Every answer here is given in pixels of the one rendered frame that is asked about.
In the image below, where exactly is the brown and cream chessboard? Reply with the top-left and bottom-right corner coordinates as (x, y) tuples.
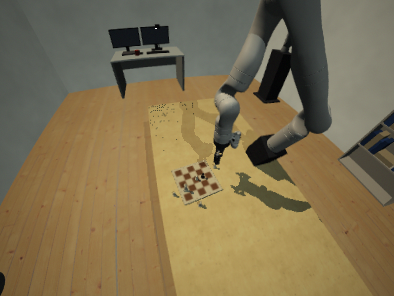
(171, 160), (222, 205)

